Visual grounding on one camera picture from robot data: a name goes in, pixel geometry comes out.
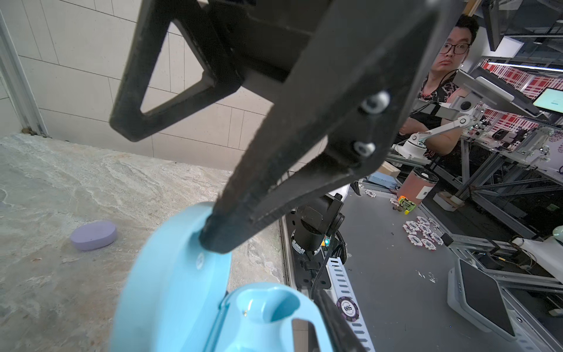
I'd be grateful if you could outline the tablet device grey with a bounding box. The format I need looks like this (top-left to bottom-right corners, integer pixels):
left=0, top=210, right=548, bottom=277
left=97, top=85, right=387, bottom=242
left=447, top=259, right=516, bottom=341

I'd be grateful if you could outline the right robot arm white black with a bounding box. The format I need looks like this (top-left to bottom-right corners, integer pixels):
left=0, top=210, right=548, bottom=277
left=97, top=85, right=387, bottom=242
left=110, top=1, right=464, bottom=283

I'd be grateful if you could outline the purple earbud charging case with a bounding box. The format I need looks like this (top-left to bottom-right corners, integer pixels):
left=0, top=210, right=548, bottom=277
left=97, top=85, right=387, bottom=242
left=70, top=221, right=117, bottom=252

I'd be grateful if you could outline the person with glasses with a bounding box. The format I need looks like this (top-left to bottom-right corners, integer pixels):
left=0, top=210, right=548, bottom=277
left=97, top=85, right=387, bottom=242
left=394, top=15, right=479, bottom=144

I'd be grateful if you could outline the pink cylindrical container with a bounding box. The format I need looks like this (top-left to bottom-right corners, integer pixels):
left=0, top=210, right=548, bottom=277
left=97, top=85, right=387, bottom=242
left=397, top=167, right=439, bottom=205

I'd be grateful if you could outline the blue earbud charging case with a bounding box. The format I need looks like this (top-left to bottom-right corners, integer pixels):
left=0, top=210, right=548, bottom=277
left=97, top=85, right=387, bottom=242
left=109, top=202, right=333, bottom=351

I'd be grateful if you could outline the poker chip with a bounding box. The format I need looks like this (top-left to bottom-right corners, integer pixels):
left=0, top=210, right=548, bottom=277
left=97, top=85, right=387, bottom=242
left=336, top=296, right=360, bottom=322

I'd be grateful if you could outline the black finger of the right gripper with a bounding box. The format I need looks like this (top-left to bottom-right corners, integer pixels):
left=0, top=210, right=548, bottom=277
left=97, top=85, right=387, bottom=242
left=199, top=1, right=466, bottom=254
left=108, top=1, right=242, bottom=142

